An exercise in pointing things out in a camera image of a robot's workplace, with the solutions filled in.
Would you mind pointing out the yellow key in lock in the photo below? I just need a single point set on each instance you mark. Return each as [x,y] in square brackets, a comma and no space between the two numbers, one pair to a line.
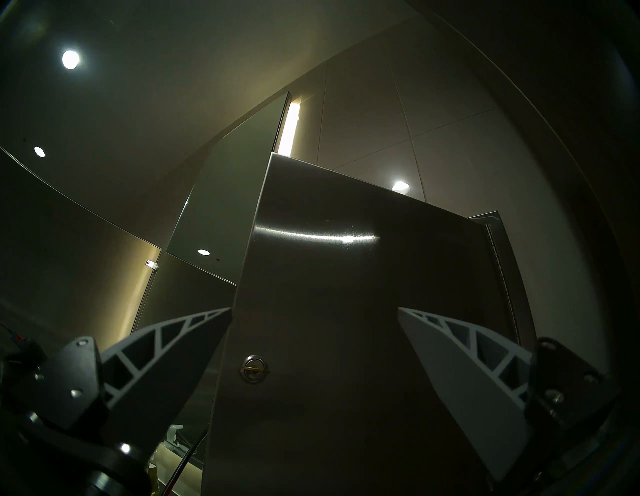
[255,359]

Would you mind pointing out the bright vertical light strip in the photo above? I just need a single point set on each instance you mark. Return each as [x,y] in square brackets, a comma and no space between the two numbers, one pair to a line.
[289,130]

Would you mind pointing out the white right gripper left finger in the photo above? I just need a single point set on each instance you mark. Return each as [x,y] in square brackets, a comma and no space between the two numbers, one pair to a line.
[165,370]

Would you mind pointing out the small metal wall bracket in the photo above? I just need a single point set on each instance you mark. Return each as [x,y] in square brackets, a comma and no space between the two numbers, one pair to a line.
[151,264]

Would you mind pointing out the round recessed ceiling light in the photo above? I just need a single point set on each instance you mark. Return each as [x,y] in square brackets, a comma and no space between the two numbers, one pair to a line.
[70,59]
[39,151]

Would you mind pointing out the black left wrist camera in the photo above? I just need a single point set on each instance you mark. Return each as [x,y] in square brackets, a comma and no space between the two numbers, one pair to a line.
[22,352]

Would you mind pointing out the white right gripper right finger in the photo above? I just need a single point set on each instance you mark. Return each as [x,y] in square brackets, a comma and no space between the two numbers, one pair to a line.
[465,380]

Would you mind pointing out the stainless towel dispenser door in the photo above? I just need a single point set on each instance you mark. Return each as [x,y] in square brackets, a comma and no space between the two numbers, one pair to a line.
[350,280]

